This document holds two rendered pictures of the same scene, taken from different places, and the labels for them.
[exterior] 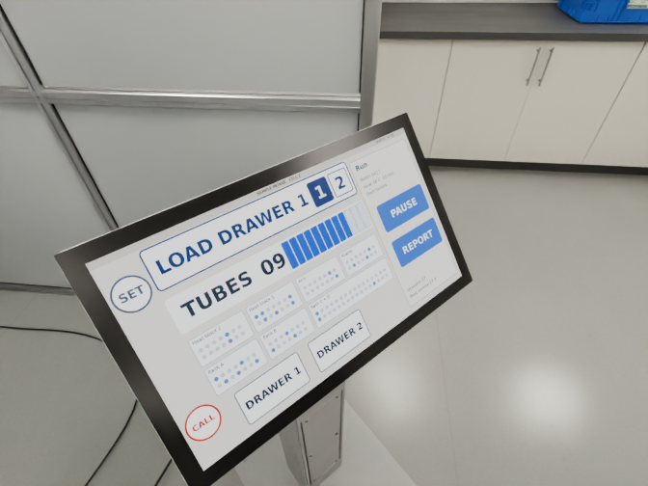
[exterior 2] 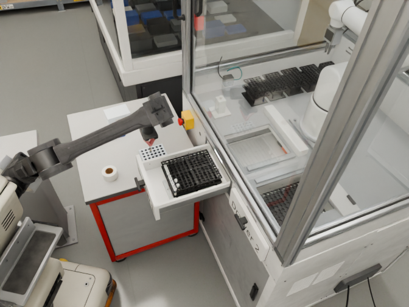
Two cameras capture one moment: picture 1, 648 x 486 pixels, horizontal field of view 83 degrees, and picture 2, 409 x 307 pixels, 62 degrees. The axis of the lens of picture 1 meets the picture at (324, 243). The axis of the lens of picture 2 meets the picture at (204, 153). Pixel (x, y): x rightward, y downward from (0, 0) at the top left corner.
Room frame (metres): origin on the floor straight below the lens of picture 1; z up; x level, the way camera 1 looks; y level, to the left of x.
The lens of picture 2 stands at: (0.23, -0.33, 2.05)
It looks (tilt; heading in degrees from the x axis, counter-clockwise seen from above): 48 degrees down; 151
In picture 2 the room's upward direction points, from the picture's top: 3 degrees clockwise
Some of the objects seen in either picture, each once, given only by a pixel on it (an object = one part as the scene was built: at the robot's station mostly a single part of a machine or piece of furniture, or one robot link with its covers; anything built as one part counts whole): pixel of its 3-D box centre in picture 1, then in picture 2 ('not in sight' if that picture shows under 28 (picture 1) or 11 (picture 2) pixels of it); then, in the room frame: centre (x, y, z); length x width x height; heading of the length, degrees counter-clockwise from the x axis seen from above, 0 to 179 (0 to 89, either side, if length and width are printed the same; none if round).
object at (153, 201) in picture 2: not in sight; (147, 186); (-0.63, -0.12, 0.87); 0.29 x 0.02 x 0.11; 175
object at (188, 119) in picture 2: not in sight; (187, 120); (-0.94, 0.21, 0.88); 0.07 x 0.05 x 0.07; 175
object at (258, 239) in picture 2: not in sight; (247, 223); (-0.29, 0.17, 0.87); 0.29 x 0.02 x 0.11; 175
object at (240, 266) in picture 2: not in sight; (288, 201); (-0.52, 0.67, 0.40); 1.03 x 0.95 x 0.80; 175
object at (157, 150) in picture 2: not in sight; (153, 155); (-0.87, -0.01, 0.78); 0.12 x 0.08 x 0.04; 87
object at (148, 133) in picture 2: not in sight; (148, 127); (-0.88, -0.01, 0.96); 0.10 x 0.07 x 0.07; 177
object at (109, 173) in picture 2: not in sight; (109, 173); (-0.84, -0.24, 0.78); 0.07 x 0.07 x 0.04
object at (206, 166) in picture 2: not in sight; (190, 173); (-0.61, 0.08, 0.87); 0.22 x 0.18 x 0.06; 85
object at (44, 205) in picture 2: not in sight; (33, 197); (-1.20, -0.66, 0.38); 0.30 x 0.30 x 0.76; 83
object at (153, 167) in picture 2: not in sight; (193, 173); (-0.61, 0.09, 0.86); 0.40 x 0.26 x 0.06; 85
